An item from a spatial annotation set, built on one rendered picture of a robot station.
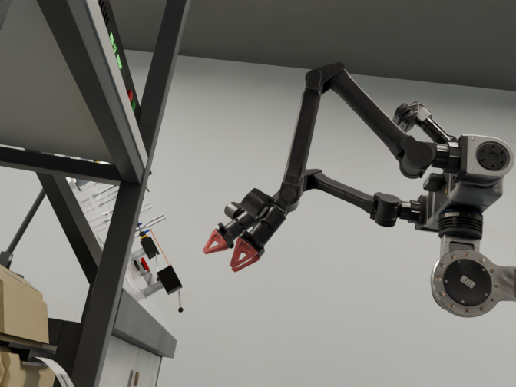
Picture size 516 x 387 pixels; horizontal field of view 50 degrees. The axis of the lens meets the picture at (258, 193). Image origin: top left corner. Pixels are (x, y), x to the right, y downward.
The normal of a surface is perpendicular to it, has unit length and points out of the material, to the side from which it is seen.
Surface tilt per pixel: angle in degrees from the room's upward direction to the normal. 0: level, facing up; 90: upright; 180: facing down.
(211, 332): 90
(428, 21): 180
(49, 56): 180
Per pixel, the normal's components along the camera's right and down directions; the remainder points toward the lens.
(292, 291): -0.05, -0.34
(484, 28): -0.15, 0.93
